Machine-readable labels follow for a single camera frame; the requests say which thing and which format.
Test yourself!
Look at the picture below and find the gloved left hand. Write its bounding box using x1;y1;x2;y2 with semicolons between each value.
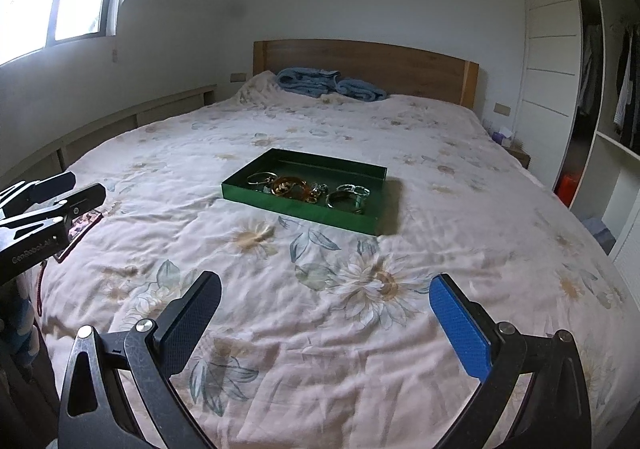
0;276;40;368

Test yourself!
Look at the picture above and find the dark jade bangle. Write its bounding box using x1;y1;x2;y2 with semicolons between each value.
326;190;364;214

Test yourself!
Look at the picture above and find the twisted silver bangle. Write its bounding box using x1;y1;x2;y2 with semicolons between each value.
336;183;371;206

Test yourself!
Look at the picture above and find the bedside table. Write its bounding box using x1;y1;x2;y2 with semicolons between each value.
490;127;530;169

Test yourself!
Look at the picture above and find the white wardrobe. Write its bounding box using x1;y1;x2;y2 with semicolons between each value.
515;0;639;292

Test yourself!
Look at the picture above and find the green jewelry box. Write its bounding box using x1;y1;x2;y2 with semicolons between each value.
221;149;387;235

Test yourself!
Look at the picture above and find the amber bangle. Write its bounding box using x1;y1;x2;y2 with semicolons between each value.
270;176;311;201

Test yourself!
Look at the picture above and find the wooden headboard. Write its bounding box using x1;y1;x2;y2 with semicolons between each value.
253;39;480;110

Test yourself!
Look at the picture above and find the blue folded towel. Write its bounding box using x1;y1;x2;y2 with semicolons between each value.
277;68;388;102

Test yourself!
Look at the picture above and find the photo book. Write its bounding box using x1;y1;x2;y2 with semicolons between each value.
53;210;103;264

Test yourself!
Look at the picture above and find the floral bed duvet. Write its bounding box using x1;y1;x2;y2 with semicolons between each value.
40;73;639;448

